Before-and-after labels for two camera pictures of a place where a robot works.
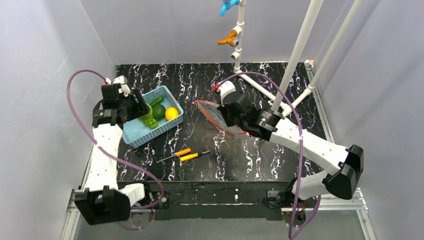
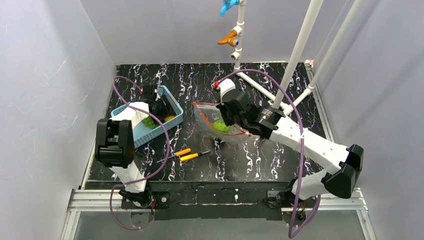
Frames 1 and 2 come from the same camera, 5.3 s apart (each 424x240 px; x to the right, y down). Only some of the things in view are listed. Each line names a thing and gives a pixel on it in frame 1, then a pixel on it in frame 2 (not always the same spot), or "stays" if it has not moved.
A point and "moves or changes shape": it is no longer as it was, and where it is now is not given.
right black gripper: x=230 y=114 stays
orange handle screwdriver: x=177 y=154 stays
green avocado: x=159 y=111 moves or changes shape
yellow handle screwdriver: x=192 y=156 stays
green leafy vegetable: x=148 y=119 to x=220 y=126
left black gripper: x=138 y=104 to x=158 y=108
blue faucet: x=227 y=5 stays
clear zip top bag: x=218 y=117 moves or changes shape
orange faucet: x=230 y=39 stays
